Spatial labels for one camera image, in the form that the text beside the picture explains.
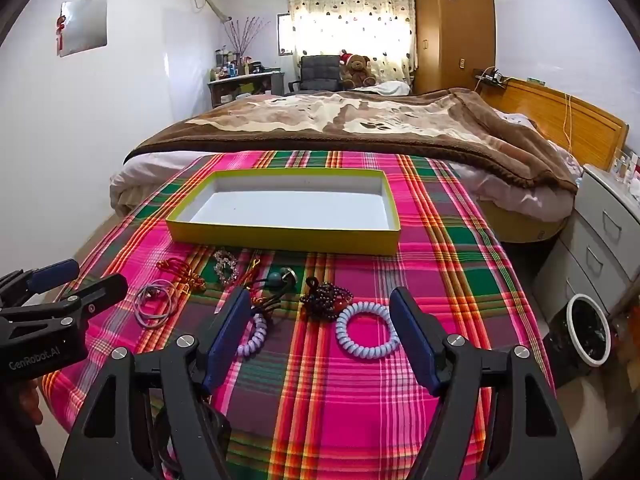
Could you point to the person's left forearm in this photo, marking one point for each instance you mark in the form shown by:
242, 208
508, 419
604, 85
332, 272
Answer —
27, 402

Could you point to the small items on nightstand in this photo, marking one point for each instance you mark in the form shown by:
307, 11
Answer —
627, 165

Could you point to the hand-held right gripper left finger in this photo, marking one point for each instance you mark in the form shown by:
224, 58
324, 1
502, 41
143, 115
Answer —
230, 332

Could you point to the power strip with plugs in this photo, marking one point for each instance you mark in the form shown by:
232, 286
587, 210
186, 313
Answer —
492, 76

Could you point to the red hanging ornament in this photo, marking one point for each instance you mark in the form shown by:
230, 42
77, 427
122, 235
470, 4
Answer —
61, 30

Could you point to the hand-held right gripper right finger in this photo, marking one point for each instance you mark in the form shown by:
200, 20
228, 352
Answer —
407, 332

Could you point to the wooden bed headboard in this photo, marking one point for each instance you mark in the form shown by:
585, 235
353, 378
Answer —
575, 120

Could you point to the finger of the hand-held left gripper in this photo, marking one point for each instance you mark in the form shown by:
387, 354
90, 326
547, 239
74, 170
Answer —
100, 291
50, 272

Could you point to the pink plaid cloth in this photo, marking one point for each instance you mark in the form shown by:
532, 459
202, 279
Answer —
325, 390

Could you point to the group of bottles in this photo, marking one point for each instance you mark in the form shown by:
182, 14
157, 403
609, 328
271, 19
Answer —
230, 65

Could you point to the silver wall mirror sheet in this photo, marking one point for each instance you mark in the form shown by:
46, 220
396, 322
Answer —
85, 27

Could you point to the yellow-green cardboard box tray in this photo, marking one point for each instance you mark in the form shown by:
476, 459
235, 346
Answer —
300, 205

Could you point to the black and white trash bin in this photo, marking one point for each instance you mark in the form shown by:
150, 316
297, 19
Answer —
585, 330

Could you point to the bare decorative branches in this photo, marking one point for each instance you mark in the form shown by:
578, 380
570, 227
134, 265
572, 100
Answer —
245, 35

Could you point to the grey nightstand with drawers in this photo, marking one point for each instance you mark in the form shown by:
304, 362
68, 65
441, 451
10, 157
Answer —
595, 230

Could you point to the shelf with small items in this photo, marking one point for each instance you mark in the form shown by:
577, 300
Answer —
240, 87

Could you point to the brown patterned blanket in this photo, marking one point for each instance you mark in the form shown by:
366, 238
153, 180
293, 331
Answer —
350, 125

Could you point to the patterned window curtain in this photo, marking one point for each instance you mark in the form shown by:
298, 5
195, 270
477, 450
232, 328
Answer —
350, 15

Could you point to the silver beaded hair clip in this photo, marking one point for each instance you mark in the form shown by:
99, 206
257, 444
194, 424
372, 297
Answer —
225, 261

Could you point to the brown teddy bear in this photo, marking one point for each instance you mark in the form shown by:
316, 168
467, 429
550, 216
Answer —
356, 70

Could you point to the dark grey chair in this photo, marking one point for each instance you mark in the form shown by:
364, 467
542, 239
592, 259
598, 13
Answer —
320, 72

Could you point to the wooden wardrobe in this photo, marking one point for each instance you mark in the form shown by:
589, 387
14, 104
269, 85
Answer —
452, 25

